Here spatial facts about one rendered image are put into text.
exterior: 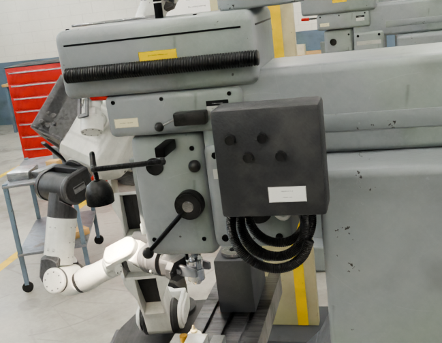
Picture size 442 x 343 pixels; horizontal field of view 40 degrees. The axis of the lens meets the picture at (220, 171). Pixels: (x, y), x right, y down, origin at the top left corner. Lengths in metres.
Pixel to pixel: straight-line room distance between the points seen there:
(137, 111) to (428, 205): 0.67
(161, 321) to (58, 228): 0.80
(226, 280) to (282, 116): 1.00
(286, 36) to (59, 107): 1.52
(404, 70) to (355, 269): 0.43
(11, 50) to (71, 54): 10.95
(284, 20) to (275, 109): 2.11
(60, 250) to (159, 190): 0.52
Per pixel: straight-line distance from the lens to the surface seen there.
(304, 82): 1.35
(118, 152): 1.92
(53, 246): 1.92
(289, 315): 3.69
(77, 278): 1.89
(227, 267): 1.99
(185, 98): 1.40
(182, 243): 1.53
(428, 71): 1.34
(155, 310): 2.52
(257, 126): 1.11
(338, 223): 1.30
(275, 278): 2.25
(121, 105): 1.45
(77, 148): 1.92
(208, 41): 1.35
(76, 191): 1.90
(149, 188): 1.51
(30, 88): 7.04
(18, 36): 12.30
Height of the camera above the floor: 1.92
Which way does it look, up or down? 16 degrees down
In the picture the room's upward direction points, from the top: 7 degrees counter-clockwise
